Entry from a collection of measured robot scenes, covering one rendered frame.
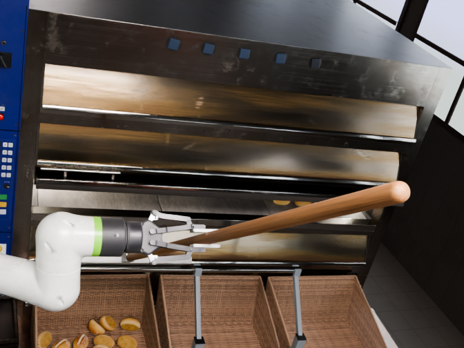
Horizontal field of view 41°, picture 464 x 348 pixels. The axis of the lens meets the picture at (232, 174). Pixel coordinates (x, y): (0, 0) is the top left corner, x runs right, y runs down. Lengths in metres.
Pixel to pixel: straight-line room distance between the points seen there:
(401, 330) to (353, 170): 1.93
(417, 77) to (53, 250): 2.14
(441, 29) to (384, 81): 2.31
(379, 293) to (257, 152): 2.43
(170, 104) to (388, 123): 1.10
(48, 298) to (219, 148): 1.58
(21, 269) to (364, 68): 1.93
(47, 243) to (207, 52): 1.43
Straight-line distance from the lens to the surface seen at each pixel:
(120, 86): 2.66
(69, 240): 1.41
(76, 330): 3.21
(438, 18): 5.35
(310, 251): 3.40
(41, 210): 2.94
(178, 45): 2.61
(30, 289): 1.49
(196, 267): 2.74
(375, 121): 3.11
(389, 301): 5.07
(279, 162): 3.00
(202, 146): 2.85
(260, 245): 3.26
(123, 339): 3.11
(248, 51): 2.69
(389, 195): 0.83
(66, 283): 1.46
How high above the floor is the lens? 2.81
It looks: 28 degrees down
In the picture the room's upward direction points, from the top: 14 degrees clockwise
